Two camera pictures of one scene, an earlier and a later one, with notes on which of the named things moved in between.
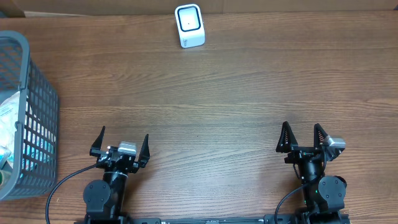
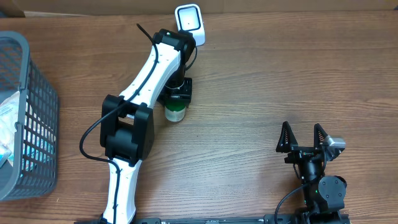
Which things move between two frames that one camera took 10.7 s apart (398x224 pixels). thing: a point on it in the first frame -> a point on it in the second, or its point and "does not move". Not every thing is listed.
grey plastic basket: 37,134 does not move
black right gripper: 298,152 does not move
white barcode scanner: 189,25 does not move
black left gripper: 102,157 -> 185,95
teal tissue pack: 40,151 does not move
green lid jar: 1,177 -> 175,109
